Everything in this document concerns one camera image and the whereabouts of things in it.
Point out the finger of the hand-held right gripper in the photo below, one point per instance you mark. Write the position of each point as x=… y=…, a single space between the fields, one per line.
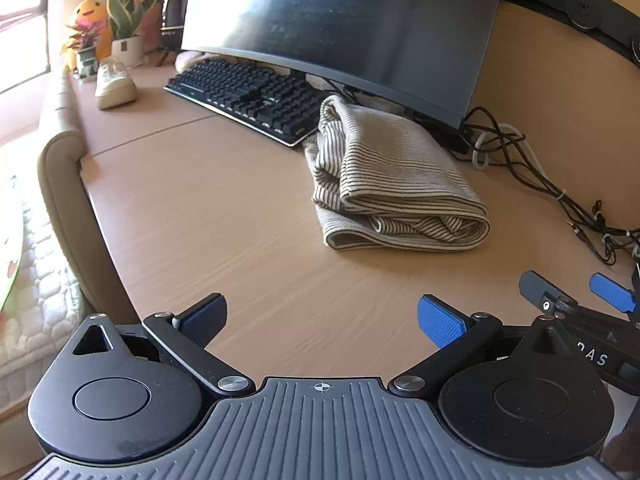
x=612 y=291
x=542 y=295

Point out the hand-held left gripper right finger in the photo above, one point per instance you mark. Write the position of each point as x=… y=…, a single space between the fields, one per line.
x=442 y=324

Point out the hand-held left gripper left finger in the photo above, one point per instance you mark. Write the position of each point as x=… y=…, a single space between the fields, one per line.
x=202 y=319

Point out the striped beige garment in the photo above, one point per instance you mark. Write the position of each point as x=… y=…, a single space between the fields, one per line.
x=400 y=175

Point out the metal audio jack plugs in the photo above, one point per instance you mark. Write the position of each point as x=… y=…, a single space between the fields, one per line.
x=580 y=230

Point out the dark brown cloth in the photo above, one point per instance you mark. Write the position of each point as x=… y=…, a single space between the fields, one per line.
x=625 y=447

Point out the white quilted mattress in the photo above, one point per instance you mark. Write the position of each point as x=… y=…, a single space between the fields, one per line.
x=40 y=305

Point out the green printed blanket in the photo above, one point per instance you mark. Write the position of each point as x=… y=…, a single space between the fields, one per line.
x=7 y=255

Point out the black mechanical keyboard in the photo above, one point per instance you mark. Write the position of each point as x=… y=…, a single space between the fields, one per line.
x=250 y=95

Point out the white sneaker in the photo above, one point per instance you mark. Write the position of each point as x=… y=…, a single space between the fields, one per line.
x=114 y=84

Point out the pink cloth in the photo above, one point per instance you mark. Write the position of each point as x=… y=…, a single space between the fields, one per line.
x=189 y=60

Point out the green plant in white pot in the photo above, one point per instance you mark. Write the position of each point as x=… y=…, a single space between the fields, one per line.
x=127 y=30

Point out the red-leaf potted plant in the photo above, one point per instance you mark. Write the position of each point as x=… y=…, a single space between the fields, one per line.
x=85 y=40

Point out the black tabletop appliance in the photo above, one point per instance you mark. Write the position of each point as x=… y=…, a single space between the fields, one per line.
x=174 y=15

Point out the curved black computer monitor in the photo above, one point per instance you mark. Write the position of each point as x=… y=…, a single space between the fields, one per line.
x=340 y=25

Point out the yellow plush toy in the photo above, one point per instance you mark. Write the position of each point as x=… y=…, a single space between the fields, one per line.
x=92 y=15

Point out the window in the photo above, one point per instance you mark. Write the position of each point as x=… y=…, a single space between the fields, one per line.
x=20 y=25

